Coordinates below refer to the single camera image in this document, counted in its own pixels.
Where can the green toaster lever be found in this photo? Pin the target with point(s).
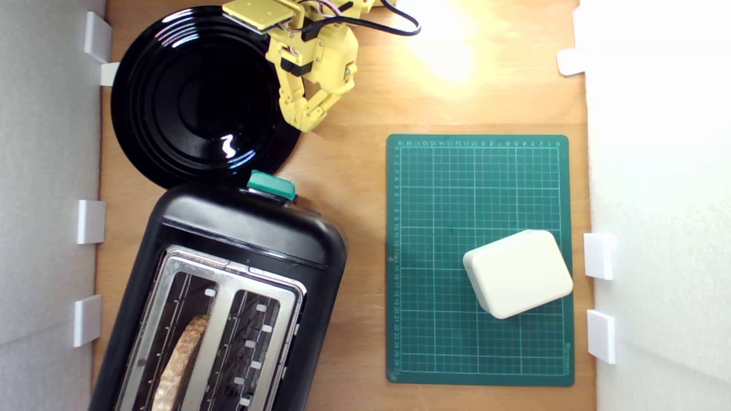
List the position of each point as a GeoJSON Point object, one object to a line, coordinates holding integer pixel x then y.
{"type": "Point", "coordinates": [271, 184]}

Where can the black two-slot toaster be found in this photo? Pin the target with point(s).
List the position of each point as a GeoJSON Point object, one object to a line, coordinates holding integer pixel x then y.
{"type": "Point", "coordinates": [240, 234]}

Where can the black round plate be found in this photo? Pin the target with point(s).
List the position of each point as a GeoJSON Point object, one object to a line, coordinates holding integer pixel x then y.
{"type": "Point", "coordinates": [171, 114]}

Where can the green cutting mat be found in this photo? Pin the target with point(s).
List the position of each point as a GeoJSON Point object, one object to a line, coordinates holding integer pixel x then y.
{"type": "Point", "coordinates": [445, 200]}

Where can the white rounded block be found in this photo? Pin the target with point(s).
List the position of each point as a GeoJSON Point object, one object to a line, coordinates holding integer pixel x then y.
{"type": "Point", "coordinates": [517, 274]}

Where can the brown bread slice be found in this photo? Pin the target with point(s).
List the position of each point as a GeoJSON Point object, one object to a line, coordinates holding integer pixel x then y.
{"type": "Point", "coordinates": [180, 359]}

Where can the yellow wrist camera mount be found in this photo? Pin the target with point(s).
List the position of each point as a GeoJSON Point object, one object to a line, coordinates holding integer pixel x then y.
{"type": "Point", "coordinates": [257, 12]}

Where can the white wall clip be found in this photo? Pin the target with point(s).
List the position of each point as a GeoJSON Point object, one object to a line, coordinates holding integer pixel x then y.
{"type": "Point", "coordinates": [108, 74]}
{"type": "Point", "coordinates": [91, 221]}
{"type": "Point", "coordinates": [97, 37]}
{"type": "Point", "coordinates": [571, 61]}
{"type": "Point", "coordinates": [601, 337]}
{"type": "Point", "coordinates": [598, 256]}
{"type": "Point", "coordinates": [87, 321]}

